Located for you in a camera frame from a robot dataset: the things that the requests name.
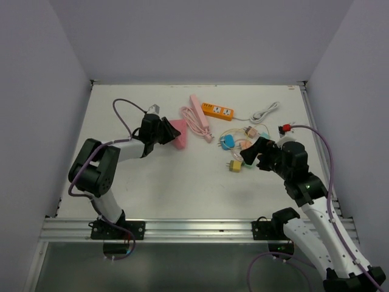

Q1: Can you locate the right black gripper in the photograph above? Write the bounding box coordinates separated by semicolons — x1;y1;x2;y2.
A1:
240;136;291;180

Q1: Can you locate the peach USB charger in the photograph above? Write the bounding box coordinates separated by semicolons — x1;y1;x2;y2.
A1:
239;139;252;150

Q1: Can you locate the green USB charger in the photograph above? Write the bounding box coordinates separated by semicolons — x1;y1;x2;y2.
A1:
242;162;252;168

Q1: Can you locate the yellow USB charger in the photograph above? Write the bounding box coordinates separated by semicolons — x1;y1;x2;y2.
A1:
226;160;244;173

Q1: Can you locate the pink plug charger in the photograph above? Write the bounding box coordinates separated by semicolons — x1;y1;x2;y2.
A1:
244;126;259;139

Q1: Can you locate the blue plug adapter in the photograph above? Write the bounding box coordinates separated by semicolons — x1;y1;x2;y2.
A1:
218;134;235;150

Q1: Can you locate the pink triangular power strip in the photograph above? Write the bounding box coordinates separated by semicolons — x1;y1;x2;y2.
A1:
170;119;188;150

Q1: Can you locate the pink long power strip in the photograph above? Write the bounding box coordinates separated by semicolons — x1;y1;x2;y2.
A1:
189;94;209;130

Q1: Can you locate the orange power strip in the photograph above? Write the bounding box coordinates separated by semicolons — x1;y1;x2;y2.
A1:
201;103;234;122

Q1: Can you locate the teal plug charger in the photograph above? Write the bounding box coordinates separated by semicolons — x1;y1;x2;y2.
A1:
260;132;270;140

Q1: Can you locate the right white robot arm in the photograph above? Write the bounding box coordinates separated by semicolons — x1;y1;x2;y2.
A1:
240;137;386;291

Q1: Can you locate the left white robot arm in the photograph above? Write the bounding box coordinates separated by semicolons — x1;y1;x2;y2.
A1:
68;114;181;239

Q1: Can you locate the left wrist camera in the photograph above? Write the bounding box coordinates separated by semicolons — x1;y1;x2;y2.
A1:
146;104;160;115

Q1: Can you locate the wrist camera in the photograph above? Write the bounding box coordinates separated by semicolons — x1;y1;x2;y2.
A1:
277;123;295;145
146;104;160;115

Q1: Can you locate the yellow charging cable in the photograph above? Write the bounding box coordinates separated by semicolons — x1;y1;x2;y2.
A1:
217;123;271;159

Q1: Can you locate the white power cord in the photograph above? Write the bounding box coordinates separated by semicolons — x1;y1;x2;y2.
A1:
233;101;280;124

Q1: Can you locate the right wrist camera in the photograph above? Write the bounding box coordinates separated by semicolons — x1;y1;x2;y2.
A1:
277;123;295;145

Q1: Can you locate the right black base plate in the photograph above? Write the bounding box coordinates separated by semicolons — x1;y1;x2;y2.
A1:
251;216;288;241

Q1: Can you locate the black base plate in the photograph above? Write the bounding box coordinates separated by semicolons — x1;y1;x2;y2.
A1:
251;216;288;241
88;220;146;240

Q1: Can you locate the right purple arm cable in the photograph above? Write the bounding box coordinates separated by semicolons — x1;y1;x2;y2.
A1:
246;124;387;292

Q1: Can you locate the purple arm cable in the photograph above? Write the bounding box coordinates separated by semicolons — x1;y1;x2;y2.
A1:
246;124;387;292
67;99;153;261

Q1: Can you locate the aluminium rail frame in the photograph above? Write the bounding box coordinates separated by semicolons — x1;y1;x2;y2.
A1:
39;217;359;243

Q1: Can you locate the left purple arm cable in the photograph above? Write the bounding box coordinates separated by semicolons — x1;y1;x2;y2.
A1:
67;99;153;261

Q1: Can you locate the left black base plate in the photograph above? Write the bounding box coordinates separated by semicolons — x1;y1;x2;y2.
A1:
88;220;146;240

